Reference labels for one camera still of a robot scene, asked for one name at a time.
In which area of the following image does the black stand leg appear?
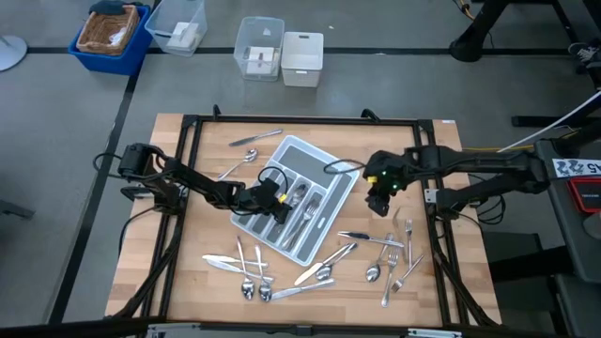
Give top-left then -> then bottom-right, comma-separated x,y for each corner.
448,0 -> 516,64
549,0 -> 601,90

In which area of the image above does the grey side table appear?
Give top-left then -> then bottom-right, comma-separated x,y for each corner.
533,138 -> 601,285

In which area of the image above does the silver table knife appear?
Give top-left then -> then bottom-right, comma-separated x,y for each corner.
228,129 -> 285,147
336,230 -> 406,249
270,277 -> 337,302
201,253 -> 270,269
293,242 -> 352,287
205,259 -> 275,284

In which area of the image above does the black cable with yellow tag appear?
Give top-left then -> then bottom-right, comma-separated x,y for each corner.
256,165 -> 290,203
322,159 -> 377,184

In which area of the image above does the white cable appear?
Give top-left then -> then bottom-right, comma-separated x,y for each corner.
496,89 -> 601,154

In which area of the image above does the clear plastic storage bin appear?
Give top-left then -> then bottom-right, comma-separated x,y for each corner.
233,16 -> 286,83
144,0 -> 208,58

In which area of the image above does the person's shoe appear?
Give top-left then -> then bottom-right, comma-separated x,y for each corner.
566,38 -> 601,74

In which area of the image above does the white printed label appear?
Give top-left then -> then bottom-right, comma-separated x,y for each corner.
551,158 -> 601,179

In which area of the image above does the black floor bar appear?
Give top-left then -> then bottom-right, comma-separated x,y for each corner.
510,114 -> 601,129

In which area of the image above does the blue plastic bin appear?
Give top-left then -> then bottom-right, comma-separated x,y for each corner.
68,4 -> 154,77

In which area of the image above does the brown wicker basket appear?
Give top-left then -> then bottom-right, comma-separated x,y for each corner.
75,4 -> 141,57

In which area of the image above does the black front crossbar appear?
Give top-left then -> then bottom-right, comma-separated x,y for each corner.
0,316 -> 601,338

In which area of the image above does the red framed black device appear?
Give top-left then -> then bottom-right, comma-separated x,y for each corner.
565,177 -> 601,215

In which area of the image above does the white plastic storage bin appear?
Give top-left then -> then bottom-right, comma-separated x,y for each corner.
280,31 -> 325,89

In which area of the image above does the silver spoon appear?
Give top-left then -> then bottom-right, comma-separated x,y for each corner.
254,242 -> 273,303
364,232 -> 395,284
236,235 -> 255,301
217,147 -> 259,181
280,182 -> 310,236
314,241 -> 359,283

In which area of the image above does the white cardboard box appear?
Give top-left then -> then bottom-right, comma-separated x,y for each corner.
245,45 -> 277,76
166,21 -> 201,52

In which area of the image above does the grey round stand base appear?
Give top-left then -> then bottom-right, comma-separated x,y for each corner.
0,34 -> 28,72

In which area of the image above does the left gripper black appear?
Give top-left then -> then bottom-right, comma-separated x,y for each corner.
241,177 -> 294,226

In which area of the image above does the white crumpled paper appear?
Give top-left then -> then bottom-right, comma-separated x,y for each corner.
108,26 -> 129,47

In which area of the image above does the silver fork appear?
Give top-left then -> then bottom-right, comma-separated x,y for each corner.
379,247 -> 401,310
391,253 -> 425,294
280,199 -> 318,252
403,218 -> 415,269

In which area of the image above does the black stand foot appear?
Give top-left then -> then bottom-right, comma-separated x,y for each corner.
0,198 -> 37,221

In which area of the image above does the white plastic cutlery tray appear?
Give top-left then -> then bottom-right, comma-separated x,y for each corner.
229,134 -> 362,268

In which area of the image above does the black cloth bundle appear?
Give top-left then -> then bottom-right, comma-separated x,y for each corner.
87,0 -> 127,16

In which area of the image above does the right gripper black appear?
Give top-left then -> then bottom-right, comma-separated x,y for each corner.
362,149 -> 410,218

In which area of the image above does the silver bracket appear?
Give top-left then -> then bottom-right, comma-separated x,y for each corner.
145,322 -> 202,338
406,327 -> 464,338

